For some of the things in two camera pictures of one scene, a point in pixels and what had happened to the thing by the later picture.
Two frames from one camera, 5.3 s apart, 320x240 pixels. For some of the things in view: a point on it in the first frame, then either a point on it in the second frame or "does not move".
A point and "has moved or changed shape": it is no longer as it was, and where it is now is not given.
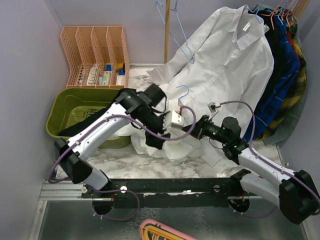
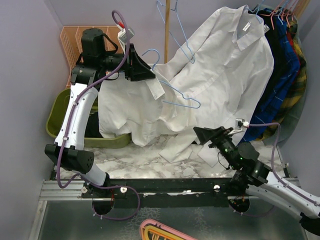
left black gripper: [154, 140] → [139, 69]
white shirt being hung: [171, 148] has moved or changed shape
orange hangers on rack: [285, 8] does not move
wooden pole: [167, 35] does not move
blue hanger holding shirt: [256, 8] does not move
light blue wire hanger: [176, 133] → [159, 57]
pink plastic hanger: [161, 224] does not move
